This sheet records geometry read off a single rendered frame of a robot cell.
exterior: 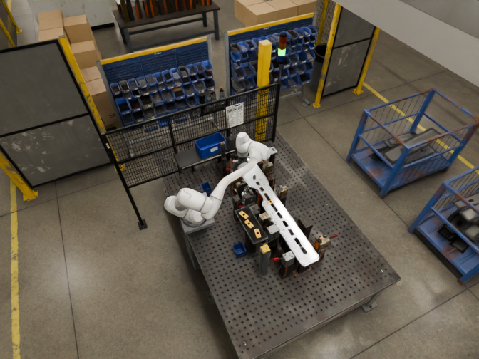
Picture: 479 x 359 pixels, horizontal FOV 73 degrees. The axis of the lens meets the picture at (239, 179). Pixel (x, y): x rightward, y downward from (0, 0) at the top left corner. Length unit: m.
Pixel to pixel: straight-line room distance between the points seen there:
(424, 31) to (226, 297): 2.64
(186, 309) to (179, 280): 0.34
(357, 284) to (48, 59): 3.78
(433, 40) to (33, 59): 3.80
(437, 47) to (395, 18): 0.10
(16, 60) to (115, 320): 2.85
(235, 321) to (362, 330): 1.47
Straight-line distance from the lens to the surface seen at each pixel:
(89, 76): 5.82
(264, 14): 5.76
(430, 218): 4.64
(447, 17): 0.66
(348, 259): 3.30
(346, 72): 6.08
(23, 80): 4.20
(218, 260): 3.15
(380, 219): 4.58
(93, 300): 4.07
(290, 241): 2.92
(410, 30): 0.71
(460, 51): 0.65
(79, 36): 6.89
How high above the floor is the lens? 3.51
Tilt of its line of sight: 49 degrees down
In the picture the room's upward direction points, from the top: 1 degrees counter-clockwise
